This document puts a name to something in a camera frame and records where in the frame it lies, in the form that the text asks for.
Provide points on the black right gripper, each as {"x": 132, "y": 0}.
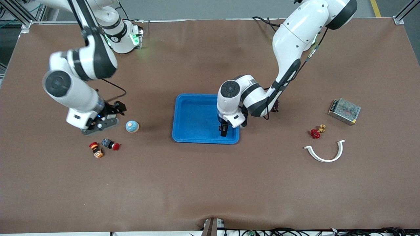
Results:
{"x": 111, "y": 110}

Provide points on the light blue bell tan knob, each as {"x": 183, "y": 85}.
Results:
{"x": 132, "y": 126}

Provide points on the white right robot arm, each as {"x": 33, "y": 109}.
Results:
{"x": 75, "y": 98}

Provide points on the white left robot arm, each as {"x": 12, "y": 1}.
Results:
{"x": 226, "y": 108}

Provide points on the blue plastic tray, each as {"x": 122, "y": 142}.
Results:
{"x": 197, "y": 121}

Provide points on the black red emergency stop button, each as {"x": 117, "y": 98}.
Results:
{"x": 106, "y": 143}

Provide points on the orange red push button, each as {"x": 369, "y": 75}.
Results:
{"x": 97, "y": 151}

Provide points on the white semicircular pipe clamp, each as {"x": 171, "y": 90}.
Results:
{"x": 326, "y": 160}

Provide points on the perforated metal power supply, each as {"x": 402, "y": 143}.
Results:
{"x": 344, "y": 111}

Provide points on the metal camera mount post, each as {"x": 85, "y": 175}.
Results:
{"x": 212, "y": 229}

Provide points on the aluminium frame post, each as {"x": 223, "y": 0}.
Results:
{"x": 18, "y": 14}
{"x": 406, "y": 10}

